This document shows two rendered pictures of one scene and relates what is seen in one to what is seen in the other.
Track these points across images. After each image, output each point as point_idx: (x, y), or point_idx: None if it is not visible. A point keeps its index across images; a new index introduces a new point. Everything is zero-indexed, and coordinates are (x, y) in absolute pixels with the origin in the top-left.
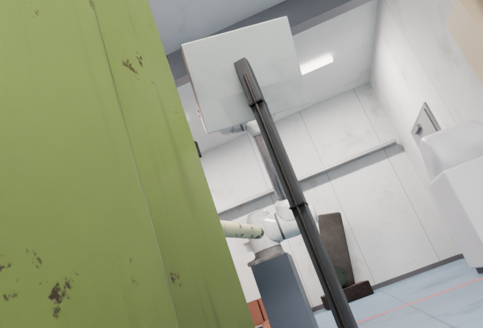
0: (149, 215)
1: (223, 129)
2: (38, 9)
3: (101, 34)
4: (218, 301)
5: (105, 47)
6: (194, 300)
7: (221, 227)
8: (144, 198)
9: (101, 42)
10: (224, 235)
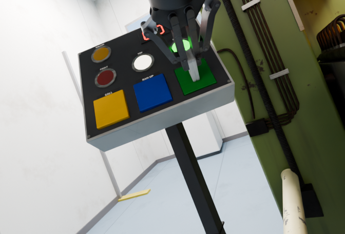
0: (257, 157)
1: (214, 109)
2: None
3: (238, 109)
4: None
5: (240, 113)
6: None
7: (270, 187)
8: (256, 153)
9: (239, 112)
10: (272, 192)
